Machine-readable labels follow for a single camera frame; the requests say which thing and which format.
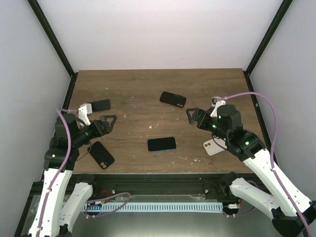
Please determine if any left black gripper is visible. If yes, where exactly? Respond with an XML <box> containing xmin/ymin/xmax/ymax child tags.
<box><xmin>74</xmin><ymin>116</ymin><xmax>118</xmax><ymax>147</ymax></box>

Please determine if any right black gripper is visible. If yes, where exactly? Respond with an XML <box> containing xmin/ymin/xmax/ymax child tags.
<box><xmin>186</xmin><ymin>108</ymin><xmax>230</xmax><ymax>142</ymax></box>

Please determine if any black phone case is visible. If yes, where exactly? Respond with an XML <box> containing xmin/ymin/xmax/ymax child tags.
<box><xmin>88</xmin><ymin>141</ymin><xmax>115</xmax><ymax>169</ymax></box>
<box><xmin>159</xmin><ymin>91</ymin><xmax>186</xmax><ymax>108</ymax></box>

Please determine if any white phone case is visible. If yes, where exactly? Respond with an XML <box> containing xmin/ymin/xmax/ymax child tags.
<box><xmin>203</xmin><ymin>138</ymin><xmax>227</xmax><ymax>156</ymax></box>

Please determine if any blue smartphone black screen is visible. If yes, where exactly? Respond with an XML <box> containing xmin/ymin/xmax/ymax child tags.
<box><xmin>147</xmin><ymin>137</ymin><xmax>176</xmax><ymax>152</ymax></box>

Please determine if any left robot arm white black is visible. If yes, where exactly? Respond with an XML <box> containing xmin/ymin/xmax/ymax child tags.
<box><xmin>27</xmin><ymin>114</ymin><xmax>117</xmax><ymax>237</ymax></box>

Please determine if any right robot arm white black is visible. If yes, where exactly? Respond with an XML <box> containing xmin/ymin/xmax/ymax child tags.
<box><xmin>186</xmin><ymin>102</ymin><xmax>316</xmax><ymax>237</ymax></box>

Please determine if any black phone upper left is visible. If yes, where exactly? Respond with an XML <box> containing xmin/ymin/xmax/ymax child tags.
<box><xmin>90</xmin><ymin>99</ymin><xmax>111</xmax><ymax>112</ymax></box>

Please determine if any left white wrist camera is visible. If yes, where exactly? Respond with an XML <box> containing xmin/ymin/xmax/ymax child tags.
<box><xmin>78</xmin><ymin>103</ymin><xmax>92</xmax><ymax>126</ymax></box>

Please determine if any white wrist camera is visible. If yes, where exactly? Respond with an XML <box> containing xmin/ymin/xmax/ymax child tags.
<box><xmin>210</xmin><ymin>96</ymin><xmax>226</xmax><ymax>117</ymax></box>
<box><xmin>78</xmin><ymin>103</ymin><xmax>92</xmax><ymax>126</ymax></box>

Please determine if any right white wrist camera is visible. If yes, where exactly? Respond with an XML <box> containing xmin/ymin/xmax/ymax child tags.
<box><xmin>210</xmin><ymin>96</ymin><xmax>226</xmax><ymax>117</ymax></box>

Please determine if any black aluminium frame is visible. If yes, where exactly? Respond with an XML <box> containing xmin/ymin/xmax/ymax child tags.
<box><xmin>14</xmin><ymin>0</ymin><xmax>316</xmax><ymax>237</ymax></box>

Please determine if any light blue slotted cable duct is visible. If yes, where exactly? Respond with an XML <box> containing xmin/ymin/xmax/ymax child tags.
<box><xmin>87</xmin><ymin>202</ymin><xmax>223</xmax><ymax>213</ymax></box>

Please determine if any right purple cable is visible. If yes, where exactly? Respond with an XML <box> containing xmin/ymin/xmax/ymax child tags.
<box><xmin>223</xmin><ymin>91</ymin><xmax>312</xmax><ymax>233</ymax></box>

